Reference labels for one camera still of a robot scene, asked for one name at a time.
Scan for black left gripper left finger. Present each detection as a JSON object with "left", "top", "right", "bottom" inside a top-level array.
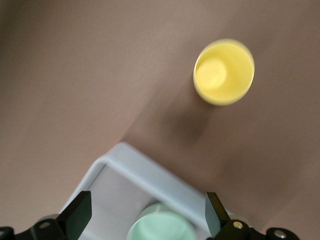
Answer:
[{"left": 27, "top": 190, "right": 92, "bottom": 240}]

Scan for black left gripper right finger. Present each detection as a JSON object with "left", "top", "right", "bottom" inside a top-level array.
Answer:
[{"left": 204, "top": 191, "right": 253, "bottom": 240}]

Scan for green bowl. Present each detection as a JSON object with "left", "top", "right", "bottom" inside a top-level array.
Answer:
[{"left": 126, "top": 202, "right": 197, "bottom": 240}]

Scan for yellow cup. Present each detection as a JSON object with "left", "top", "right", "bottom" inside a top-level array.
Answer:
[{"left": 192, "top": 38, "right": 256, "bottom": 107}]

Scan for clear plastic bin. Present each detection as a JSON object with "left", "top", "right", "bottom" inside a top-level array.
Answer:
[{"left": 59, "top": 141, "right": 235, "bottom": 240}]

